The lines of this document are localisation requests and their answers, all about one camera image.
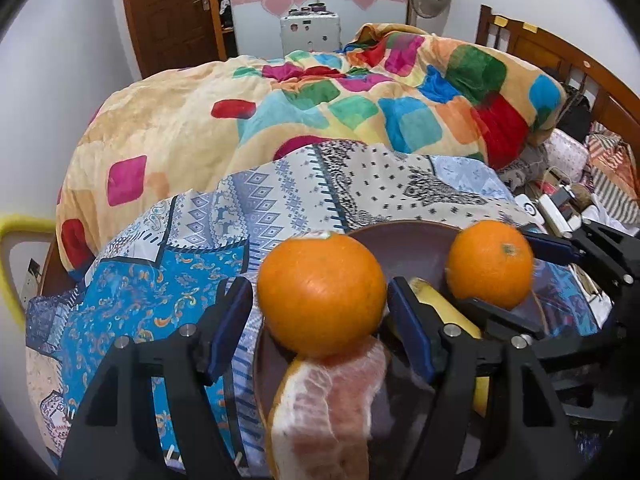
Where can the large orange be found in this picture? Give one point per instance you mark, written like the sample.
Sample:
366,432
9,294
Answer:
321,293

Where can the black bag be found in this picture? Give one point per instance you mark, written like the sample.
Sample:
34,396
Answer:
575,117

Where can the brown wooden door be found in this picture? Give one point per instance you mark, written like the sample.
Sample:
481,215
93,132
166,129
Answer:
169,34

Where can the large peeled pomelo segment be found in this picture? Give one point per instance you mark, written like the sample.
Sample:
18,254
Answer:
319,425

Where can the colourful patchwork quilt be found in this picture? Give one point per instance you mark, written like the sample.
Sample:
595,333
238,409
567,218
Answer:
394,84

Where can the blue patterned bedsheet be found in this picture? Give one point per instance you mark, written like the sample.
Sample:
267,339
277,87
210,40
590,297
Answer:
163,270

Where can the yellow foam tube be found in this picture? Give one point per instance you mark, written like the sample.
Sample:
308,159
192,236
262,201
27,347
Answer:
21,235

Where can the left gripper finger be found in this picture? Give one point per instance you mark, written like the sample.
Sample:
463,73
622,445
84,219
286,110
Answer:
608,256
498,324

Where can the white box appliance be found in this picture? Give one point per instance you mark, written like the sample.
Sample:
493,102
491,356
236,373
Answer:
311,29

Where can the wooden headboard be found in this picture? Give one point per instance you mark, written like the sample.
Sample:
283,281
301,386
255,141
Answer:
615,105

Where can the dark purple plate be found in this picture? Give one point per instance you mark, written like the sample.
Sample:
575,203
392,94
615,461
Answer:
323,295

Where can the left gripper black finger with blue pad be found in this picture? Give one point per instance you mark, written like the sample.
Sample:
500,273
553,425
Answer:
525,434
146,413

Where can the wall power socket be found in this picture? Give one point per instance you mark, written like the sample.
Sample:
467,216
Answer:
32,282

